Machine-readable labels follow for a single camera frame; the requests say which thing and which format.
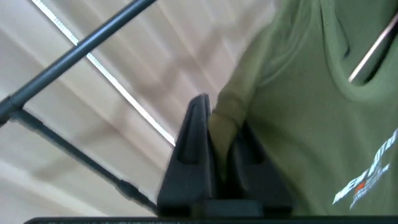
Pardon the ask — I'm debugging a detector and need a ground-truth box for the green printed shirt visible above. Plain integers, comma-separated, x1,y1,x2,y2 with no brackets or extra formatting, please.
207,0,398,216

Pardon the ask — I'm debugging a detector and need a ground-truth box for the pink clothes hanger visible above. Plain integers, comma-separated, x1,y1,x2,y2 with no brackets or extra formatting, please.
347,12,398,83

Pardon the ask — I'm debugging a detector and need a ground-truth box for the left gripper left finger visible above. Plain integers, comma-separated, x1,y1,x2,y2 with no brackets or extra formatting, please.
156,93,219,218

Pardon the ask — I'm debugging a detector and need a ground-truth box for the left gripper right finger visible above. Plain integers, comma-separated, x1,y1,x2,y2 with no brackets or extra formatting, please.
223,121,294,216

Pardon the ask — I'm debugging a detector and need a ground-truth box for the black clothes rack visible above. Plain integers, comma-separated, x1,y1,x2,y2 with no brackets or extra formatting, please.
0,0,160,216

